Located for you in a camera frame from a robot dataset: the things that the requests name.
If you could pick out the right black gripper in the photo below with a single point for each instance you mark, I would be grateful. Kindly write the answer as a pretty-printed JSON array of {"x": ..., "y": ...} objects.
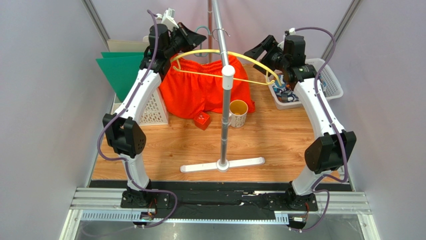
[{"x": 267, "y": 49}]

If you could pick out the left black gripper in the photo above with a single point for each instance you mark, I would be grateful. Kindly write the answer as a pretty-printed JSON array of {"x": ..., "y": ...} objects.
[{"x": 191, "y": 39}]

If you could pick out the yellow clothes hanger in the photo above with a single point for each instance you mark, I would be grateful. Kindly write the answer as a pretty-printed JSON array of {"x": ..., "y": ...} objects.
[{"x": 270, "y": 78}]

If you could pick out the orange shorts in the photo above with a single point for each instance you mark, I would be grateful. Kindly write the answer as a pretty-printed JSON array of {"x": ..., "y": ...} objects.
[{"x": 190, "y": 87}]

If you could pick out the blue patterned shorts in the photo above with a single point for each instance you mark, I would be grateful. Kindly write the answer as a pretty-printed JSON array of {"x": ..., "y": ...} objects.
[{"x": 286, "y": 95}]

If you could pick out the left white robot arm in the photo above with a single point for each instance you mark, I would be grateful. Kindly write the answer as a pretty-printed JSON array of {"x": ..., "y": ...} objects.
[{"x": 122, "y": 129}]

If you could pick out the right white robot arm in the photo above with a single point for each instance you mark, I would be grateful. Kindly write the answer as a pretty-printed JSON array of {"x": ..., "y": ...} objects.
[{"x": 333, "y": 145}]

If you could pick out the white garment rack stand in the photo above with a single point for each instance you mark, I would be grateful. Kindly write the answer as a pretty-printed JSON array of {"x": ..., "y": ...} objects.
[{"x": 228, "y": 72}]

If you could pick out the white mug yellow inside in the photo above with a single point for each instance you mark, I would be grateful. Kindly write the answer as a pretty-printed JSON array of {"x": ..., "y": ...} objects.
[{"x": 238, "y": 110}]

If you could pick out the green file folder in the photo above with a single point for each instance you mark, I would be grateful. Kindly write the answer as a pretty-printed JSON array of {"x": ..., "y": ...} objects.
[{"x": 121, "y": 70}]

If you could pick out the white plastic mesh basket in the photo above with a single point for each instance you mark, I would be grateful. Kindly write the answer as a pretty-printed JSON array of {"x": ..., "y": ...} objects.
[{"x": 333, "y": 90}]

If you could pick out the beige file folder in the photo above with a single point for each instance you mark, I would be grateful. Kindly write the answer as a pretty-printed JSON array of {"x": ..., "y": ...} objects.
[{"x": 126, "y": 46}]

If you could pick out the orange cube power adapter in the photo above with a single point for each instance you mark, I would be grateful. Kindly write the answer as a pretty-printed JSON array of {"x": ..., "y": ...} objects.
[{"x": 202, "y": 120}]

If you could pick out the white perforated file holder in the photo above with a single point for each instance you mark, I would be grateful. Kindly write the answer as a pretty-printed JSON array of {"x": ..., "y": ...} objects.
[{"x": 155, "y": 112}]

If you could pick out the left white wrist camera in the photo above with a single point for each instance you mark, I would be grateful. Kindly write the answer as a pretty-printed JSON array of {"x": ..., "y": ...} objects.
[{"x": 167, "y": 18}]

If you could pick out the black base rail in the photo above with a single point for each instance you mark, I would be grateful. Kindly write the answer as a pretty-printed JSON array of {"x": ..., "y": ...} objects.
[{"x": 228, "y": 201}]

